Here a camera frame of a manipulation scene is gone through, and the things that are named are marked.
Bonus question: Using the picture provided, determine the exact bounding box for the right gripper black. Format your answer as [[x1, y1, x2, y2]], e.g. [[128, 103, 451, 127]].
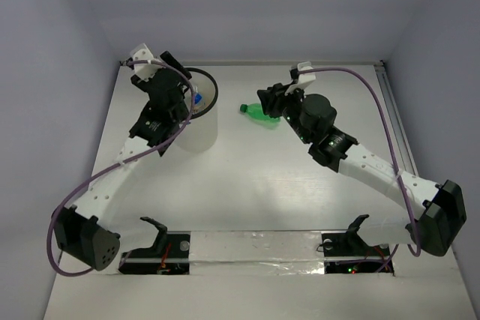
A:
[[259, 80, 313, 144]]

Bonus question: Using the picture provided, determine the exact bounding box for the green plastic bottle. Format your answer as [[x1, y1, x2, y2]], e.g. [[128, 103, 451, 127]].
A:
[[239, 103, 281, 129]]

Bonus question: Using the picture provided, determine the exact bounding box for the crushed clear bottle blue cap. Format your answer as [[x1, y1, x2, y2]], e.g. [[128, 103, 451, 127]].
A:
[[193, 93, 206, 115]]

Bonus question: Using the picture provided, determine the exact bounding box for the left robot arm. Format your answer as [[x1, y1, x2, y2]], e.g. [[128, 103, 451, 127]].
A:
[[46, 46, 218, 277]]

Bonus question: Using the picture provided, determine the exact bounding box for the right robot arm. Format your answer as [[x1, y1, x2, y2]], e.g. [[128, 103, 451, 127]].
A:
[[257, 83, 467, 256]]

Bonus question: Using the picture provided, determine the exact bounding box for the translucent bin black rim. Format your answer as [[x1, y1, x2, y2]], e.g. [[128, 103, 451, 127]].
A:
[[174, 67, 219, 154]]

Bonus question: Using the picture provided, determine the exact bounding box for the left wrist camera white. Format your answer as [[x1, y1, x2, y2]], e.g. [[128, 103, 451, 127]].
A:
[[130, 43, 158, 80]]

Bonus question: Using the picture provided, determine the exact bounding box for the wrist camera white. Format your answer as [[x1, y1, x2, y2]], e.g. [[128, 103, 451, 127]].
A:
[[285, 61, 317, 95], [130, 43, 158, 80]]

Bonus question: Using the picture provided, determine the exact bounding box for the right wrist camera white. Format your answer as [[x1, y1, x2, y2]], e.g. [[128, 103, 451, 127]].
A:
[[285, 61, 317, 95]]

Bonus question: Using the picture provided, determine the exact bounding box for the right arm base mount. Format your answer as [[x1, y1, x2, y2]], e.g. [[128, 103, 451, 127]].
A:
[[316, 214, 395, 275]]

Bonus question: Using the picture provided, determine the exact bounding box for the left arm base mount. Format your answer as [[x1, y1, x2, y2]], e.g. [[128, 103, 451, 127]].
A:
[[118, 217, 191, 275]]

